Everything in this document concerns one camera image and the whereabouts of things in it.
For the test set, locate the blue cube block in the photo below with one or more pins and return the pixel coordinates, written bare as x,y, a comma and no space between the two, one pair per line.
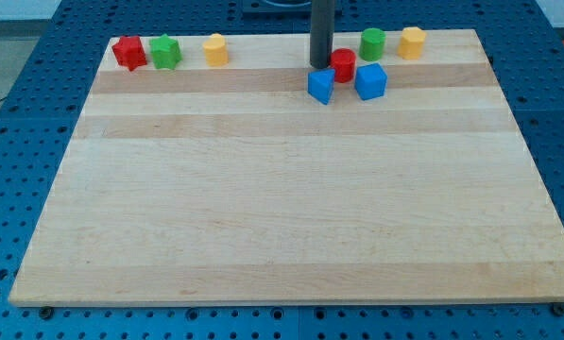
370,81

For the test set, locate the green cylinder block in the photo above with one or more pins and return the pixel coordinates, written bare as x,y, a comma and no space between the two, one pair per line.
372,44

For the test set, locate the red cylinder block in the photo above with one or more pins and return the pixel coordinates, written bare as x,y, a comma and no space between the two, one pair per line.
343,62

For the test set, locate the red star block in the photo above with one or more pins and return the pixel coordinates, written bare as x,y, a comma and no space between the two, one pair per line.
129,52

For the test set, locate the light wooden board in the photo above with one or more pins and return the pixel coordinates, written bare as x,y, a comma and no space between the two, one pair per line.
204,186

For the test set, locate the green star block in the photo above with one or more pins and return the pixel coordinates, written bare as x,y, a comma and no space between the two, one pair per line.
165,52

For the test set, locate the yellow hexagon block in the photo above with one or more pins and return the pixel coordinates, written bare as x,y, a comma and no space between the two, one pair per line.
411,43

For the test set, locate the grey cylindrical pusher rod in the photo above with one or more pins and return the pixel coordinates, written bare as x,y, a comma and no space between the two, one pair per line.
321,32

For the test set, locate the blue triangle block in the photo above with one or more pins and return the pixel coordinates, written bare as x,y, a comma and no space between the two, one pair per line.
320,85

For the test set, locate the yellow heart block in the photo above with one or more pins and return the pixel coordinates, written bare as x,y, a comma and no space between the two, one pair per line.
215,50

